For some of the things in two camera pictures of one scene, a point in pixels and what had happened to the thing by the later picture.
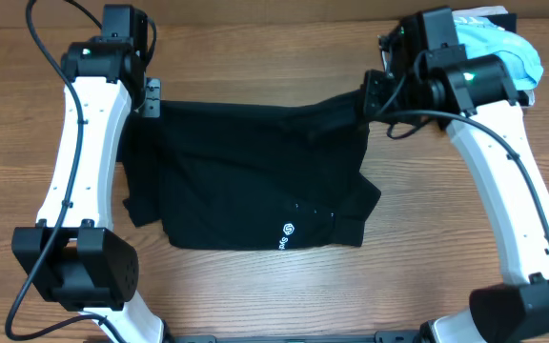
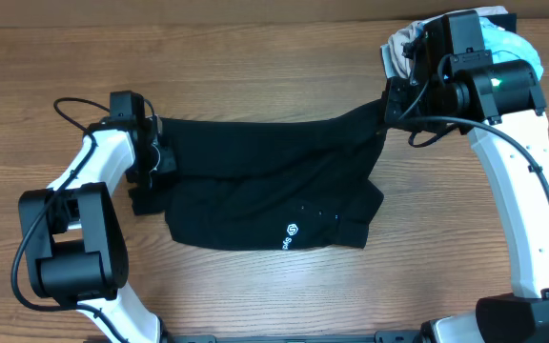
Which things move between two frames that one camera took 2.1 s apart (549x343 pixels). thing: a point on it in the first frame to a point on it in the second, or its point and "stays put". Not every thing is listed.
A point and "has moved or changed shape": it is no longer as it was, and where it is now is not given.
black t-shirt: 281,175 has moved or changed shape
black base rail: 389,336 stays put
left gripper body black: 152,98 to 150,164
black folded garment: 508,21 stays put
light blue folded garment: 481,35 stays put
